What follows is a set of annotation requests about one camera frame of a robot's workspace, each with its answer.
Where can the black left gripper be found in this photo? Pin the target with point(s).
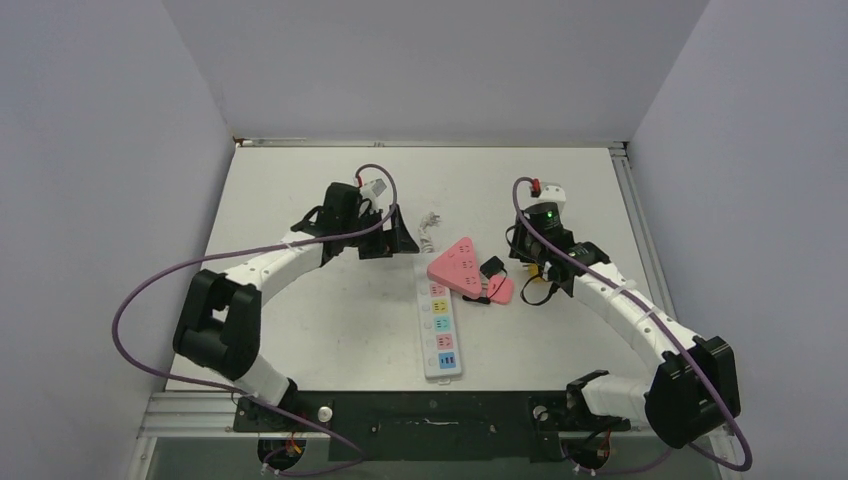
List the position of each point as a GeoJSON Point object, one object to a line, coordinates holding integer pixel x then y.
{"type": "Point", "coordinates": [388, 242]}

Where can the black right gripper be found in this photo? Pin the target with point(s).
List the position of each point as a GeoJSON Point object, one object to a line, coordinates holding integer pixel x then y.
{"type": "Point", "coordinates": [518, 248]}

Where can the yellow cube socket adapter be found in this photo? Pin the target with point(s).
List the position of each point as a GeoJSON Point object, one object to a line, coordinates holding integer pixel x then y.
{"type": "Point", "coordinates": [533, 273]}

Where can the pink triangular socket adapter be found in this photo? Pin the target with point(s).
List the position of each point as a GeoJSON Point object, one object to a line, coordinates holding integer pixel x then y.
{"type": "Point", "coordinates": [458, 269]}

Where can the black power adapter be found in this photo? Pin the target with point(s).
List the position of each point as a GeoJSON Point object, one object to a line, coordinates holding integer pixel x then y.
{"type": "Point", "coordinates": [491, 267]}

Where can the white power strip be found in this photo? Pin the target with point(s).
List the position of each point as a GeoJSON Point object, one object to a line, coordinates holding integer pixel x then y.
{"type": "Point", "coordinates": [439, 342]}

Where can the pink square plug adapter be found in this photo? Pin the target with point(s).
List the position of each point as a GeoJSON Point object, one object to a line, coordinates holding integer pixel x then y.
{"type": "Point", "coordinates": [500, 289]}

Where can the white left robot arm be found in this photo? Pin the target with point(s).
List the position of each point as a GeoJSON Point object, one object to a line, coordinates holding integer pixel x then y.
{"type": "Point", "coordinates": [219, 327]}

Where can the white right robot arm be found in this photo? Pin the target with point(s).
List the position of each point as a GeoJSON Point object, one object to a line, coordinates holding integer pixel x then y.
{"type": "Point", "coordinates": [694, 388]}

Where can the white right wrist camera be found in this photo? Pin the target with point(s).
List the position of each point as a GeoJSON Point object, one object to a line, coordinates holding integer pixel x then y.
{"type": "Point", "coordinates": [552, 193]}

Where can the aluminium frame rail right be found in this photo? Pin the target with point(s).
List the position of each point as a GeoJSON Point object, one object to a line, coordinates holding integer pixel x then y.
{"type": "Point", "coordinates": [649, 257]}

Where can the aluminium frame rail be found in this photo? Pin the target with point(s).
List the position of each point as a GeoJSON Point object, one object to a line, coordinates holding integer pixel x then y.
{"type": "Point", "coordinates": [372, 143]}
{"type": "Point", "coordinates": [649, 257]}

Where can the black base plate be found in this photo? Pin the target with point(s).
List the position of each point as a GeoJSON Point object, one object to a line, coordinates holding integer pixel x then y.
{"type": "Point", "coordinates": [454, 425]}

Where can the aluminium frame rail back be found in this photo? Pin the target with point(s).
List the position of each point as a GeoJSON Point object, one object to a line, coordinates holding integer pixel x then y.
{"type": "Point", "coordinates": [372, 143]}

